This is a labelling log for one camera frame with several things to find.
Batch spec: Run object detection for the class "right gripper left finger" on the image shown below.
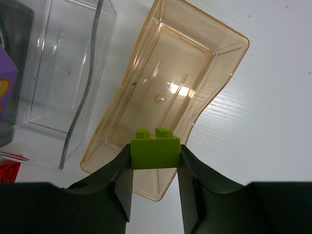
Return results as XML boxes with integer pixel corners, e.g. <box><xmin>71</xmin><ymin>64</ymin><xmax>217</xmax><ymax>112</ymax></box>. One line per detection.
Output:
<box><xmin>0</xmin><ymin>145</ymin><xmax>133</xmax><ymax>234</ymax></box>

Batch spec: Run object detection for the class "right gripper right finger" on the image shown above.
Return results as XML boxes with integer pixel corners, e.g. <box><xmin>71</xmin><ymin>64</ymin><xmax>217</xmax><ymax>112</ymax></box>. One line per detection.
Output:
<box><xmin>177</xmin><ymin>145</ymin><xmax>312</xmax><ymax>234</ymax></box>

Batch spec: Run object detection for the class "lime green lego brick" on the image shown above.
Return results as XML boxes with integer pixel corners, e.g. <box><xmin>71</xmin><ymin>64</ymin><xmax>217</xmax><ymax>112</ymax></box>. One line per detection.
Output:
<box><xmin>131</xmin><ymin>128</ymin><xmax>181</xmax><ymax>170</ymax></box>

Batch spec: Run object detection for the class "purple lego brick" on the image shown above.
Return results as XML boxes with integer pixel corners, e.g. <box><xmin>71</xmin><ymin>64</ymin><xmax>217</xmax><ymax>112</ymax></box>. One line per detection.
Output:
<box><xmin>0</xmin><ymin>46</ymin><xmax>19</xmax><ymax>119</ymax></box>

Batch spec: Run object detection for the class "red green red lego stack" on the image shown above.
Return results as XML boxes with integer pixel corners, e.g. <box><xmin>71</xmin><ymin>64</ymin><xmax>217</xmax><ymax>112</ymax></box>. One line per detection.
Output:
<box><xmin>0</xmin><ymin>151</ymin><xmax>25</xmax><ymax>183</ymax></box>

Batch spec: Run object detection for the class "amber container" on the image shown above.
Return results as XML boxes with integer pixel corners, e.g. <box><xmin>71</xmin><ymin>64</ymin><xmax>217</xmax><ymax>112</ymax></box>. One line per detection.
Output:
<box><xmin>79</xmin><ymin>0</ymin><xmax>250</xmax><ymax>202</ymax></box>

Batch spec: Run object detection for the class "clear container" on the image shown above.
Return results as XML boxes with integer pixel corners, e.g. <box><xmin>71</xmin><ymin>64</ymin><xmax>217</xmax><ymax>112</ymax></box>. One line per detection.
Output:
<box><xmin>0</xmin><ymin>0</ymin><xmax>117</xmax><ymax>170</ymax></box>

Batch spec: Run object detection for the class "dark grey container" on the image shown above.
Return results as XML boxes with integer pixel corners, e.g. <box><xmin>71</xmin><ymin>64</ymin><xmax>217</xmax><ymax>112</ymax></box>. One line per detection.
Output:
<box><xmin>0</xmin><ymin>0</ymin><xmax>34</xmax><ymax>147</ymax></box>

